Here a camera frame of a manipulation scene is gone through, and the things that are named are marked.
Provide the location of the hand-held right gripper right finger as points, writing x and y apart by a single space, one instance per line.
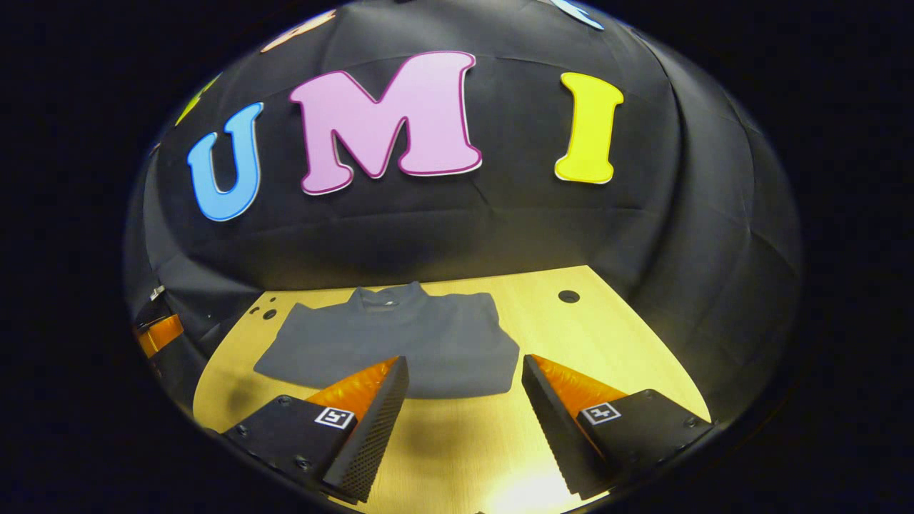
553 435

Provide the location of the grey button shirt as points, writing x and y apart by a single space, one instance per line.
428 335

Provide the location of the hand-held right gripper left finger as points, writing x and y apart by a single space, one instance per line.
371 435

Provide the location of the black backdrop cloth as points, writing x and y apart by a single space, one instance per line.
443 221

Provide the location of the silver metal clip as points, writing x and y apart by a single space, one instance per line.
156 292

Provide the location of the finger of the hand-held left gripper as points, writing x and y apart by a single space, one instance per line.
161 332

